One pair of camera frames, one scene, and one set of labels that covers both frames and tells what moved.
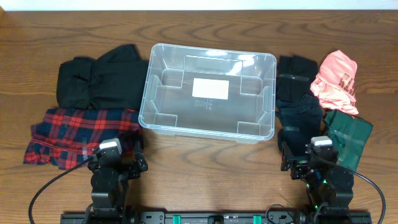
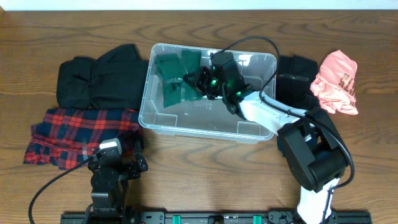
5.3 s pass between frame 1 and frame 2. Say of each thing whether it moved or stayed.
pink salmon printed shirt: stayed
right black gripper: moved
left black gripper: stayed
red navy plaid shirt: stayed
